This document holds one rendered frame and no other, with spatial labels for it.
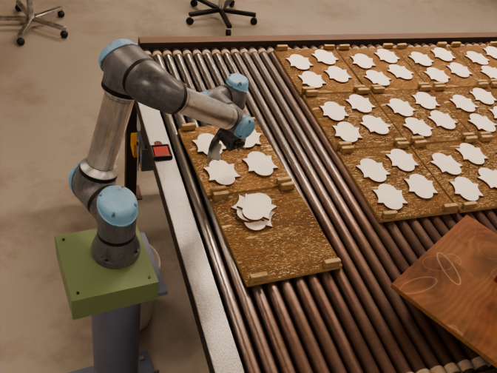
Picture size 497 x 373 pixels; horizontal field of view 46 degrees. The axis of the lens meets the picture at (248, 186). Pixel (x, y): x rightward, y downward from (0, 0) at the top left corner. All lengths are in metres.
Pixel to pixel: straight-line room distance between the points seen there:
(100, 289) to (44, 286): 1.27
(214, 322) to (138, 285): 0.26
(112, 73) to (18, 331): 1.62
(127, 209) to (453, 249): 1.09
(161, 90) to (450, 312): 1.08
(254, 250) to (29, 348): 1.28
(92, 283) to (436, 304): 1.05
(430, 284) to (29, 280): 1.95
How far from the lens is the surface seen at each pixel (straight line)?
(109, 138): 1.75
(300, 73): 2.98
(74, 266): 1.89
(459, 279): 2.03
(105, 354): 2.27
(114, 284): 1.85
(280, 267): 1.98
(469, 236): 2.20
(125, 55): 1.63
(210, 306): 1.87
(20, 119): 4.11
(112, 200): 1.76
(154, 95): 1.57
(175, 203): 2.16
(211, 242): 2.03
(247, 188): 2.23
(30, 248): 3.27
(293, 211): 2.18
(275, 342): 1.82
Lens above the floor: 2.41
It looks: 41 degrees down
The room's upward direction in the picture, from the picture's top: 11 degrees clockwise
